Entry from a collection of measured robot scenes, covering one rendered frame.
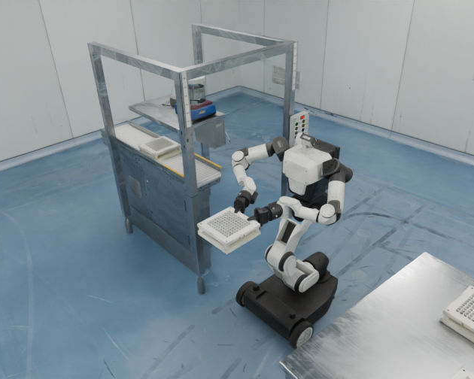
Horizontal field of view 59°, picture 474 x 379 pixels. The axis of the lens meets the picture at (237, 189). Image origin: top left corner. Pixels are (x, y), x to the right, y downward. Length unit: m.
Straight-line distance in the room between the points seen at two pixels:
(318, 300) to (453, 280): 1.06
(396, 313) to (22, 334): 2.57
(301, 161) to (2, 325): 2.48
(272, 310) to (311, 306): 0.28
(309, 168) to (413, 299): 0.88
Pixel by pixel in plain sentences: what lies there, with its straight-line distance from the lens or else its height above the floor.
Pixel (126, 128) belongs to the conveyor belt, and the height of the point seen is 0.94.
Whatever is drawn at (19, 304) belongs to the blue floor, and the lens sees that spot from 3.80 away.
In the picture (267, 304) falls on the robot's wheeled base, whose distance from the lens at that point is 3.07.
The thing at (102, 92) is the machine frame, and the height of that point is 1.39.
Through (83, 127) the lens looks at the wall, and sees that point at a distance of 6.21.
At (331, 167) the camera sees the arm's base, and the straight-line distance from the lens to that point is 2.45.
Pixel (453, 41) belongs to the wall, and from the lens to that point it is 5.52.
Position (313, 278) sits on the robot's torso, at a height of 0.31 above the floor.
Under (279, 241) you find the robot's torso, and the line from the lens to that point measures 2.78.
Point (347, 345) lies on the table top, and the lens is 1.99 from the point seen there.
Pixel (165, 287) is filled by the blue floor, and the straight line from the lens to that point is 3.53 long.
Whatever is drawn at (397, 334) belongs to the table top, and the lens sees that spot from 2.09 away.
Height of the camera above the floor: 2.42
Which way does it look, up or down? 31 degrees down
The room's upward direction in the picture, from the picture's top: 2 degrees counter-clockwise
